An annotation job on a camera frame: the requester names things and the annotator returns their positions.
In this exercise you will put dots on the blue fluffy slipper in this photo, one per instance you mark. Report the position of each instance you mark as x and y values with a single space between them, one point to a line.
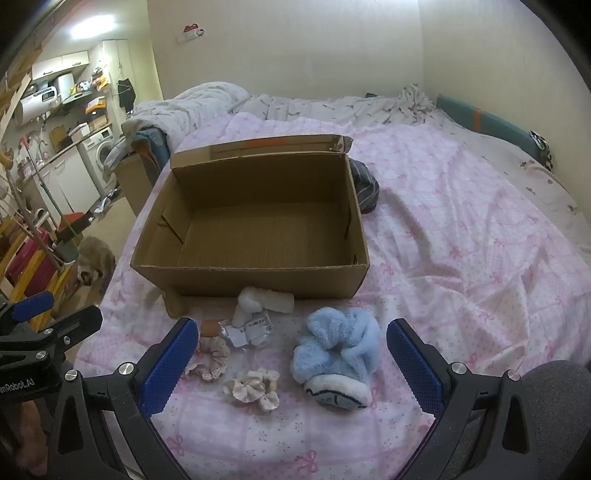
332 350

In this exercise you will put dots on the white kitchen wall cabinet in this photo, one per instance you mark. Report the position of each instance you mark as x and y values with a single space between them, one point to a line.
60 62

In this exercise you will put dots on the blue grey clothes pile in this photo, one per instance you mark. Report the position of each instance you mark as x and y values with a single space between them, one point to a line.
147 141

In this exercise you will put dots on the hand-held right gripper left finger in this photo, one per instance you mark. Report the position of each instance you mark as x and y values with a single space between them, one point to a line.
168 367

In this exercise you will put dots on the grey fuzzy cloth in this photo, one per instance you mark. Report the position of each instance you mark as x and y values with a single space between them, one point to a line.
561 415

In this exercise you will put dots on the pink lace scrunchie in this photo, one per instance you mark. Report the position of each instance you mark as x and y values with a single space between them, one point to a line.
214 354

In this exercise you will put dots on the green bucket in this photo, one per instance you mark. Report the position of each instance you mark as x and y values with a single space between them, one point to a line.
67 249

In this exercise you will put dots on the grey striped cloth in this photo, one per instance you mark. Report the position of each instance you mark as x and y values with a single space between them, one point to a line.
365 187

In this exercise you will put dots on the red white wall hook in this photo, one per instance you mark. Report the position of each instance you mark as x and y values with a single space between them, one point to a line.
193 31

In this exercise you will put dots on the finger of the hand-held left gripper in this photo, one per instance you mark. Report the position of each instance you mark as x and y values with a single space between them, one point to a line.
69 328
32 308

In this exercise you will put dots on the red suitcase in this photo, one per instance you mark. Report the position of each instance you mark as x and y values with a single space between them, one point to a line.
25 265

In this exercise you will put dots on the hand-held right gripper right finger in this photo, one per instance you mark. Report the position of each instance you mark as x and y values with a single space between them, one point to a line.
415 369

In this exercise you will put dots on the white floral quilt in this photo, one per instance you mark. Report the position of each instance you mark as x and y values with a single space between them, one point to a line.
198 106

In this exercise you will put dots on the white socks with label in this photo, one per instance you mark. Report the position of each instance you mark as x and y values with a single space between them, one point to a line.
251 302

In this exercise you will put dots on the white water heater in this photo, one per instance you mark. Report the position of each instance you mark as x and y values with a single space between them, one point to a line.
27 110

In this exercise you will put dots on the black hanging garment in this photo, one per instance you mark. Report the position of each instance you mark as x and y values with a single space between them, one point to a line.
125 92

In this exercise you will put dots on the black white patterned cloth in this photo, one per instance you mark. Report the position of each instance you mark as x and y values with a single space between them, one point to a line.
542 148

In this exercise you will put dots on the cream scrunchie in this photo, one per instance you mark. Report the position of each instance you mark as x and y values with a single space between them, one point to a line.
247 388

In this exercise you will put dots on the white washing machine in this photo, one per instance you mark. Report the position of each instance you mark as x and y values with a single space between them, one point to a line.
101 150

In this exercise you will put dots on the brown cardboard box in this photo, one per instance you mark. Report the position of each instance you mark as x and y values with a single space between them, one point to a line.
258 240

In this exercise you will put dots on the teal headboard cushion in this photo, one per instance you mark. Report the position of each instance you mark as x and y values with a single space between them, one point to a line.
489 122

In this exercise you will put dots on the grey cat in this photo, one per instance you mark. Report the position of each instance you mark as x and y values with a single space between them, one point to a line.
94 265

